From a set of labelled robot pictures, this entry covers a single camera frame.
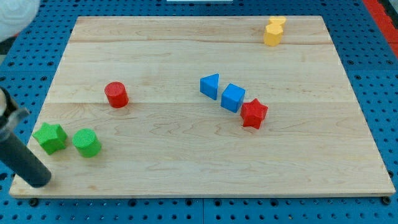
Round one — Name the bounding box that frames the yellow heart block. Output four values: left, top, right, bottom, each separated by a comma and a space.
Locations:
269, 16, 287, 28

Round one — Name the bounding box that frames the wooden board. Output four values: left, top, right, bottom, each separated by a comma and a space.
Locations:
9, 16, 396, 198

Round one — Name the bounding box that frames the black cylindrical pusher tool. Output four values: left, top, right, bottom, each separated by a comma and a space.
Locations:
1, 88, 52, 188

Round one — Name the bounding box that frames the blue cube block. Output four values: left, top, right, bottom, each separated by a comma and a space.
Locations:
221, 83, 246, 113

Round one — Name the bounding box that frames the red star block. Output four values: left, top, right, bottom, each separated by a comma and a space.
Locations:
240, 98, 268, 129

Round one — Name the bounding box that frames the green cylinder block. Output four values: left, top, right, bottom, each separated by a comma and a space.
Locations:
72, 128, 101, 157

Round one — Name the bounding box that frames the red cylinder block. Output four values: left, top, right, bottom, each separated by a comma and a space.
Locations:
104, 82, 129, 108

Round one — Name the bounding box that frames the blue triangle block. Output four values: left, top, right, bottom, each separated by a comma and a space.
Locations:
200, 73, 220, 100

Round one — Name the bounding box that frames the green star block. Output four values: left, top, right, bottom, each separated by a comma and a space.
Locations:
32, 123, 68, 155

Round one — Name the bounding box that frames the yellow hexagon block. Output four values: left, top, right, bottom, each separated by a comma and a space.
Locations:
264, 24, 284, 47

